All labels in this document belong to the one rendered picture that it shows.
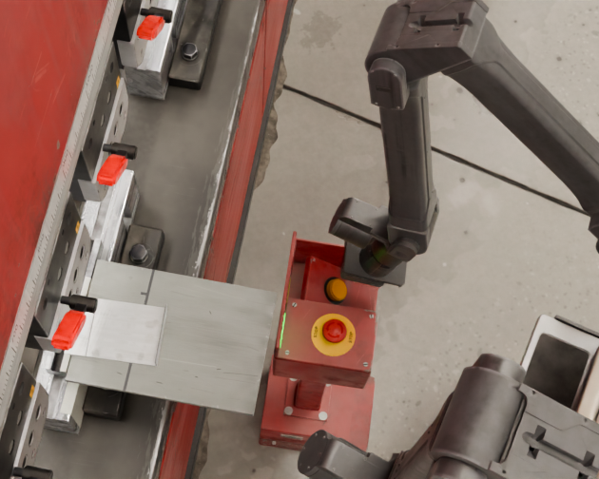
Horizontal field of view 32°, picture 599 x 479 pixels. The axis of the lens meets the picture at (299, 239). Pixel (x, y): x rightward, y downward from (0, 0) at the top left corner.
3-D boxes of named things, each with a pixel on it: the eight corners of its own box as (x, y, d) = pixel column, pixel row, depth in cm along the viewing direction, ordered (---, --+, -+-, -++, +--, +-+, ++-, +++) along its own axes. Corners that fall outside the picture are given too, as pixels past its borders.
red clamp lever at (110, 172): (118, 176, 121) (138, 143, 130) (83, 170, 121) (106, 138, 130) (117, 190, 122) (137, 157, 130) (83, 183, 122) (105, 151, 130)
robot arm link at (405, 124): (408, 73, 114) (434, 1, 119) (357, 64, 116) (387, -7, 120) (424, 270, 150) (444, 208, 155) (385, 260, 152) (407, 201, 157)
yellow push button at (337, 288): (338, 305, 182) (346, 302, 180) (320, 298, 180) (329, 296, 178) (340, 284, 183) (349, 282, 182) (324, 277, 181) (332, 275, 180)
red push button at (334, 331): (343, 349, 171) (345, 343, 168) (318, 345, 171) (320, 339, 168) (346, 326, 173) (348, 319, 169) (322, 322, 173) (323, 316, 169)
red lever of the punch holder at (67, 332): (74, 341, 114) (98, 295, 122) (37, 335, 114) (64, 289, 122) (73, 354, 114) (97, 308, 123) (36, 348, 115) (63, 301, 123)
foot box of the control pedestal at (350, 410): (365, 461, 242) (371, 451, 231) (258, 444, 242) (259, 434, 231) (376, 376, 249) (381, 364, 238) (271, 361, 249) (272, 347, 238)
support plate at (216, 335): (253, 416, 145) (253, 414, 144) (66, 381, 145) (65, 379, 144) (277, 295, 151) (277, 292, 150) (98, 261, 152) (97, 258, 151)
